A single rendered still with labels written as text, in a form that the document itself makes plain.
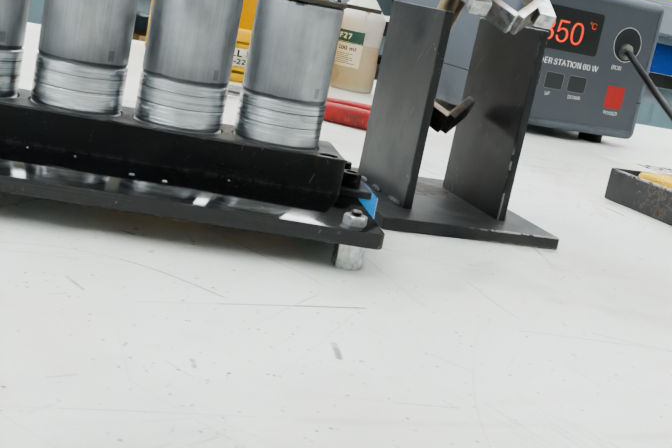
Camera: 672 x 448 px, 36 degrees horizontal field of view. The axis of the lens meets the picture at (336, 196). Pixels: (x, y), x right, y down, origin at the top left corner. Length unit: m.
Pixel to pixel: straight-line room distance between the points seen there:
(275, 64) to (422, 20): 0.07
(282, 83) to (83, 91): 0.05
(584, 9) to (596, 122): 0.07
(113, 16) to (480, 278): 0.12
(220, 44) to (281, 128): 0.03
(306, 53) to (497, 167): 0.09
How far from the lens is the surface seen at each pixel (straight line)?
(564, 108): 0.68
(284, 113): 0.28
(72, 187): 0.24
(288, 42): 0.28
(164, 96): 0.28
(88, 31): 0.28
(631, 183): 0.46
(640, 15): 0.70
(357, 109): 0.52
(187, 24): 0.28
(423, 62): 0.33
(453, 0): 0.36
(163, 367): 0.18
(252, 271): 0.24
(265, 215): 0.25
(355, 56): 0.70
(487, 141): 0.35
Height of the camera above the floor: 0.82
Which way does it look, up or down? 11 degrees down
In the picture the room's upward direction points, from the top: 11 degrees clockwise
